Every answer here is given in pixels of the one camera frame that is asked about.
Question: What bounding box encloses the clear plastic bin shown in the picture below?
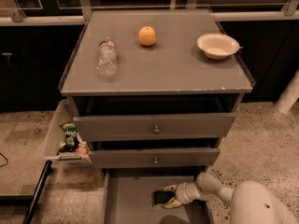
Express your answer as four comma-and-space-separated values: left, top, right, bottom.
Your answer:
42, 99, 91, 165

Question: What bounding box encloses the black bar on floor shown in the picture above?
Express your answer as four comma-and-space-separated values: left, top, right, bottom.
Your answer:
22, 160, 52, 224

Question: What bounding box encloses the grey top drawer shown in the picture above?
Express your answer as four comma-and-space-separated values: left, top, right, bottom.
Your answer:
73, 113, 235, 142

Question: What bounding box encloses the orange fruit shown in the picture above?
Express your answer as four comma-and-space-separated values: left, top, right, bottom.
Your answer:
138, 26, 156, 47

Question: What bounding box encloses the grey drawer cabinet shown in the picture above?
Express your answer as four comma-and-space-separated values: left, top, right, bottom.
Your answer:
58, 8, 256, 173

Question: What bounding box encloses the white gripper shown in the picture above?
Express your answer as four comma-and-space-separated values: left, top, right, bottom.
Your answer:
154, 182, 202, 209

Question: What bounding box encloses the grey bottom drawer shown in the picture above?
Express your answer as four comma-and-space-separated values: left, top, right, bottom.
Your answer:
102, 168, 211, 224

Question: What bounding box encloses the green yellow sponge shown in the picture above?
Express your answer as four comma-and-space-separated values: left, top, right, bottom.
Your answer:
151, 190, 174, 207

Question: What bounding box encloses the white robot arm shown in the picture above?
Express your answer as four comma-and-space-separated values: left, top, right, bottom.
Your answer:
160, 103, 299, 224

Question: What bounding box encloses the white bowl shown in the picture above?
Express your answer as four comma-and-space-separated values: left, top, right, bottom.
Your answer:
197, 34, 240, 61

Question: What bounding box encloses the grey middle drawer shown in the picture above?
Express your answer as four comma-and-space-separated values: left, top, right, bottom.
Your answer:
90, 147, 220, 168

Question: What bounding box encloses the metal railing frame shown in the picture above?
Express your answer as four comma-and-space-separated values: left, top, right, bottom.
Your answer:
1, 0, 299, 25

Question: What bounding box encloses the grey drawer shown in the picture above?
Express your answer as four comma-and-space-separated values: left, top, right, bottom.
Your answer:
73, 113, 235, 142
90, 147, 220, 168
102, 168, 211, 224

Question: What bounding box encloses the red small can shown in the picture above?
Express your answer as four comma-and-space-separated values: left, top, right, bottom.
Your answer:
76, 143, 89, 155

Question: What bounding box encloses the clear plastic water bottle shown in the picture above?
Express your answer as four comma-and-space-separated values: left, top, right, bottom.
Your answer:
96, 37, 117, 77

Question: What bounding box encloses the black floor cable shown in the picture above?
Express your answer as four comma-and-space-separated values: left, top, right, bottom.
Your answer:
0, 152, 9, 168

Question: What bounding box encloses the green snack bag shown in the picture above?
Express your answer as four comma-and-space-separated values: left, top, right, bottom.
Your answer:
59, 122, 78, 152

